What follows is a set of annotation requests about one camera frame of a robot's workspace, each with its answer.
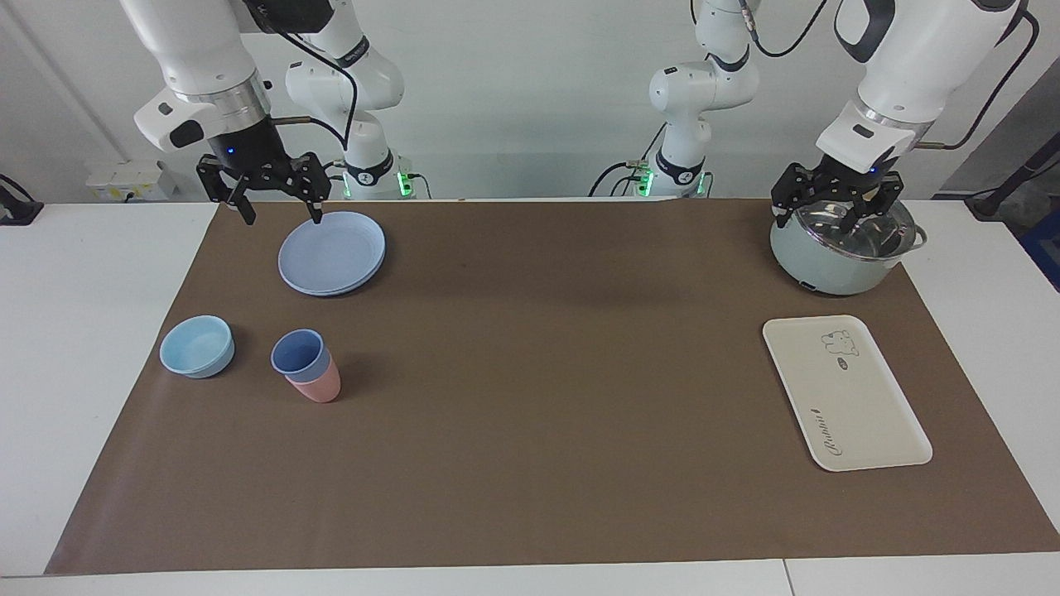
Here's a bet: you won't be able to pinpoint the blue ribbed cup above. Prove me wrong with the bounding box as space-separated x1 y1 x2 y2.
271 329 331 384

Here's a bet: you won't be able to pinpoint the pink ribbed cup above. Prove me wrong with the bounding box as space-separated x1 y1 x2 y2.
284 352 342 404

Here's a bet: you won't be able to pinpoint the cream rabbit print tray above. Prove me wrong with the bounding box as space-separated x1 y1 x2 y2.
762 315 934 473

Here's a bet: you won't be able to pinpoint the glass pot lid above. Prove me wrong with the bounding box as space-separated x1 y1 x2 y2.
783 199 918 262

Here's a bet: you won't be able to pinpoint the periwinkle blue plate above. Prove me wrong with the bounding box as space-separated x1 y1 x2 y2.
277 211 388 297

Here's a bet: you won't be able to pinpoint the pale green cooking pot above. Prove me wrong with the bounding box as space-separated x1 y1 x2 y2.
770 197 928 296

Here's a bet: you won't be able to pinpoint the white power strip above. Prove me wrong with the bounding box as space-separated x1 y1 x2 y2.
85 161 176 202

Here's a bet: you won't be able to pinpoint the light blue bowl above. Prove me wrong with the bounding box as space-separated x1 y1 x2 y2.
159 315 236 380

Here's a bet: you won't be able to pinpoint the blue crate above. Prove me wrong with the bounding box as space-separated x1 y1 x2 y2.
1020 207 1060 291

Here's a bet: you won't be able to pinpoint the black table clamp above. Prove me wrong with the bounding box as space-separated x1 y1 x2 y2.
0 174 44 226

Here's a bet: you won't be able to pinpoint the brown table mat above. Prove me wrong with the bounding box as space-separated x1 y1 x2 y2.
46 199 1060 576

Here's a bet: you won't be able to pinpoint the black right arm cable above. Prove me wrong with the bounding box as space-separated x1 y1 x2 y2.
248 0 359 154

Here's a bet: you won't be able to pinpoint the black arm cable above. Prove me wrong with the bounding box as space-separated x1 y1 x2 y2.
248 0 359 154
915 8 1040 151

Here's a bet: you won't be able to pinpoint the black base cables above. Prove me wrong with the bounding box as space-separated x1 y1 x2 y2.
588 124 667 199

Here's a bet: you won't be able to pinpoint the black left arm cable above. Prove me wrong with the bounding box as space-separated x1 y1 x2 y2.
915 8 1040 151

